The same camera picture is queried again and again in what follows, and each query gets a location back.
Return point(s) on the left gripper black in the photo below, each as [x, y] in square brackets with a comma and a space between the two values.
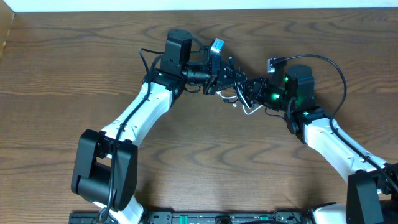
[214, 76]

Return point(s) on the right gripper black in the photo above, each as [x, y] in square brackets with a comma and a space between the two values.
[260, 84]

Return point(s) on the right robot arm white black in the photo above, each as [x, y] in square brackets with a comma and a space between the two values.
[371, 181]

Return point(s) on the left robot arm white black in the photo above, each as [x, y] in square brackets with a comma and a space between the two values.
[105, 170]

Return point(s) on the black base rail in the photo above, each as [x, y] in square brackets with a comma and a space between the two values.
[158, 217]

